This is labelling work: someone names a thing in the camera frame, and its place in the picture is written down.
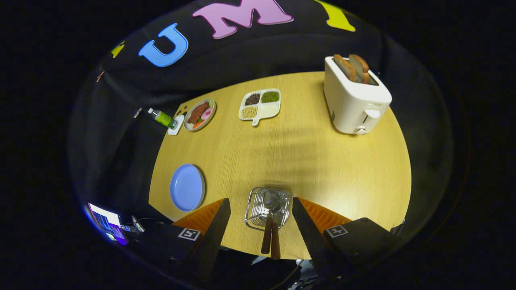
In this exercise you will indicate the white divided plate with beans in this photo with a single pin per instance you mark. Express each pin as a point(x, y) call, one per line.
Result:
point(260, 105)

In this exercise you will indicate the brown bread slice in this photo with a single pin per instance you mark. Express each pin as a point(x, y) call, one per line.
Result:
point(360, 67)
point(345, 67)

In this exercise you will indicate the red cloth clip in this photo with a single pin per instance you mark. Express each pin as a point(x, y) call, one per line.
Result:
point(100, 76)

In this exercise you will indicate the white square coaster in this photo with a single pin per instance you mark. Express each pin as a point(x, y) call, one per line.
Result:
point(176, 125)

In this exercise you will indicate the blue round plate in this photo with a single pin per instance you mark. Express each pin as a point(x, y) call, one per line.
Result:
point(186, 187)

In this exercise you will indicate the open laptop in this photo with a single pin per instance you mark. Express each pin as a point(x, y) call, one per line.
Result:
point(107, 223)

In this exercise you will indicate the white toaster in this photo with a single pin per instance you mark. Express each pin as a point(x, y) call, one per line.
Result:
point(350, 104)

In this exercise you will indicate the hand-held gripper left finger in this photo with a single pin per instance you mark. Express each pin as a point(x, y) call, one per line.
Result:
point(213, 237)

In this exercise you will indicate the white cloth clip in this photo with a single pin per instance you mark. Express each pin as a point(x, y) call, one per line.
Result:
point(138, 112)

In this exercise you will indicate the oval plate with food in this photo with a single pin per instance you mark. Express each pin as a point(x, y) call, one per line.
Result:
point(200, 114)

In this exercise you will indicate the black backdrop cloth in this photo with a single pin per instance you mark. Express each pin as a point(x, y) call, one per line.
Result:
point(250, 56)

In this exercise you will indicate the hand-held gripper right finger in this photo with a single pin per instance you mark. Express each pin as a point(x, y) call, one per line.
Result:
point(312, 237)

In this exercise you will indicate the perforated metal tray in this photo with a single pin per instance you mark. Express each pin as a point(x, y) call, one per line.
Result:
point(256, 209)

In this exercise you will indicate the green drink bottle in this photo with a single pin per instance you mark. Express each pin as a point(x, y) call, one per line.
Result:
point(162, 118)

